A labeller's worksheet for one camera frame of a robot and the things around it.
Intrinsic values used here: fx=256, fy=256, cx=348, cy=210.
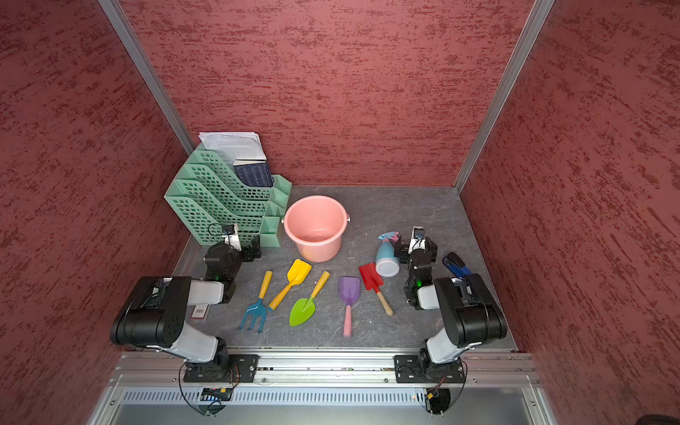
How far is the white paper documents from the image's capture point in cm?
100

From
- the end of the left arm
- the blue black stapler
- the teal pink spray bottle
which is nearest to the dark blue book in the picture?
the end of the left arm

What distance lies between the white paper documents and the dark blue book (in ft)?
0.04

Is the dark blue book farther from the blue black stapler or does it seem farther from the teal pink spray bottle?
the blue black stapler

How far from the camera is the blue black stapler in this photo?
3.07 ft

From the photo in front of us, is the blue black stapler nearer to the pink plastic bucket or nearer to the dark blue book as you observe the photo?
the pink plastic bucket

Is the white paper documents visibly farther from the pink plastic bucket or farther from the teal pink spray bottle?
the teal pink spray bottle

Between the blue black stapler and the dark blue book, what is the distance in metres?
0.81

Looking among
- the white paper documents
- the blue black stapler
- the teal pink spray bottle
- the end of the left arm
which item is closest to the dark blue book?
the white paper documents

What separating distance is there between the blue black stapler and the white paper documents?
2.76 feet

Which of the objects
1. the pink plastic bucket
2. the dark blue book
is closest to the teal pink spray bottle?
the pink plastic bucket

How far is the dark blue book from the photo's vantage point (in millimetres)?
1065

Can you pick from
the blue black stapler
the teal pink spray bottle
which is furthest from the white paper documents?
the blue black stapler

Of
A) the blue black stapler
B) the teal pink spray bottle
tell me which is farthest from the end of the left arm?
the blue black stapler

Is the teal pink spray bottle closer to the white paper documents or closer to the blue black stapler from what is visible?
the blue black stapler
